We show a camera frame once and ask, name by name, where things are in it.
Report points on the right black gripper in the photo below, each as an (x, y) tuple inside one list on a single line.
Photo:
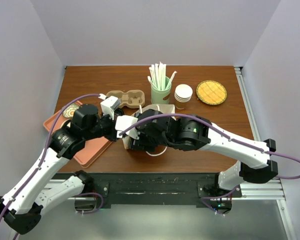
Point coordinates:
[(141, 143)]

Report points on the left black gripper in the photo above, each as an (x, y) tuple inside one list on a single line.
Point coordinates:
[(112, 136)]

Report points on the brown paper bag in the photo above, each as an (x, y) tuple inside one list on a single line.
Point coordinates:
[(160, 110)]

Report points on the stack of paper cups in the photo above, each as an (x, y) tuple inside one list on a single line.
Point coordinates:
[(183, 93)]

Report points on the cardboard cup carrier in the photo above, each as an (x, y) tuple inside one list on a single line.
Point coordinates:
[(131, 99)]

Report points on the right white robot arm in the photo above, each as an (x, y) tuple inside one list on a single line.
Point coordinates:
[(184, 132)]

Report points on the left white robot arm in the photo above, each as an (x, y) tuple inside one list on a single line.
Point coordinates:
[(24, 205)]

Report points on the small floral dish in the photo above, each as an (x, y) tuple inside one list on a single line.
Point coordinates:
[(68, 113)]

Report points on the pink plastic tray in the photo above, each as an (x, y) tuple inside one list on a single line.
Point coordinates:
[(93, 148)]

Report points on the stack of black lids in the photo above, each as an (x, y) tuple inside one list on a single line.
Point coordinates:
[(119, 112)]

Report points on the green straw holder cup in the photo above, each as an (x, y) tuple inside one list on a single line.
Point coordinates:
[(160, 96)]

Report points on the wrapped straws bundle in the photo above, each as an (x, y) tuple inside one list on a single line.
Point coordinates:
[(158, 77)]

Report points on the yellow woven coaster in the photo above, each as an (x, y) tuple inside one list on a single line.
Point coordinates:
[(211, 92)]

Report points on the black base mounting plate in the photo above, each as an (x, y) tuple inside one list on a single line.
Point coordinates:
[(192, 189)]

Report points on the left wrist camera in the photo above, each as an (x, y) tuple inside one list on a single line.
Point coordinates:
[(109, 105)]

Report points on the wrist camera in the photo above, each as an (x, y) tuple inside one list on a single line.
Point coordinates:
[(109, 105), (122, 123)]

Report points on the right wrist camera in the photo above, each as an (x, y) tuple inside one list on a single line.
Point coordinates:
[(122, 123)]

